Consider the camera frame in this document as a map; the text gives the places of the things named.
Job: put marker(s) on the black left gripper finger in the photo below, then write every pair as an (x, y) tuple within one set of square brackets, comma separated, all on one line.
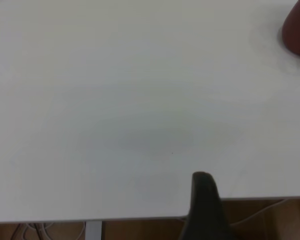
[(205, 210)]

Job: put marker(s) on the red ceramic mug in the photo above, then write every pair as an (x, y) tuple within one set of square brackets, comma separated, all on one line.
[(296, 32)]

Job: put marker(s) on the grey metal table leg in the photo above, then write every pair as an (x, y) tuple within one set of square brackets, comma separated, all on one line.
[(93, 230)]

